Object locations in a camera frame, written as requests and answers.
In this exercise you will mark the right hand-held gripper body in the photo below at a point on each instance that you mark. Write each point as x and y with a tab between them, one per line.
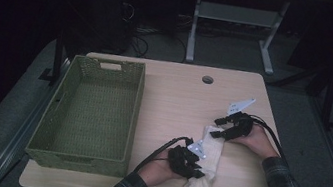
242	125

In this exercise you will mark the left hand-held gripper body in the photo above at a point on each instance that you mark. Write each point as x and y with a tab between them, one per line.
181	160

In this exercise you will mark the white cloth with brown print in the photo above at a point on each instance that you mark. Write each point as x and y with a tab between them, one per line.
212	151

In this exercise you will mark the green woven basket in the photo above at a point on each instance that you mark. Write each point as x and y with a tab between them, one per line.
90	112

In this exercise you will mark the person's right hand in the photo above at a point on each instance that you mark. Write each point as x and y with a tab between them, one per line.
259	142

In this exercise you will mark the person's left hand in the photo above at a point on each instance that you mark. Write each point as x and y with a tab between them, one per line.
158	171

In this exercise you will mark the grey round table grommet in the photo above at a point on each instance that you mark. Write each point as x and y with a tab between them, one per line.
207	80

